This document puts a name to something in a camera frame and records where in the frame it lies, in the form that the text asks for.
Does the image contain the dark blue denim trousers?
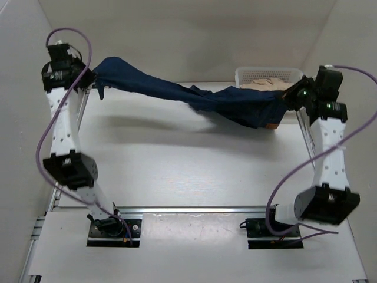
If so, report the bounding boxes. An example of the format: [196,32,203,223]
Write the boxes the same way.
[94,57,288,129]

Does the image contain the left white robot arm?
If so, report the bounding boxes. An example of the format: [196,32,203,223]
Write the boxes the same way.
[42,41,125,237]

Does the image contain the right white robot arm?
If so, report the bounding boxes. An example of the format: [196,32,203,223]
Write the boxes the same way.
[264,66,360,236]

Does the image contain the beige trousers in basket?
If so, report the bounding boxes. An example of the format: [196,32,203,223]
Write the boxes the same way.
[240,77,294,91]

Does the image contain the white plastic basket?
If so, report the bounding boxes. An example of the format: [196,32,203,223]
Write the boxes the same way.
[235,67,303,88]

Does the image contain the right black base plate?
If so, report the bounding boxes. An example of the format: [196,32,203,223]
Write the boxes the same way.
[239,218,303,250]

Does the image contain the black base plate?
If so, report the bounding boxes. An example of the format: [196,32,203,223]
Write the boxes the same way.
[239,218,303,250]
[87,214,142,248]

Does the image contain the aluminium front rail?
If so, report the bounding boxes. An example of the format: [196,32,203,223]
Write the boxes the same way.
[118,206,266,214]

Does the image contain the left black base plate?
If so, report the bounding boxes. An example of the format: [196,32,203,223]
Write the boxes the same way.
[87,214,142,248]

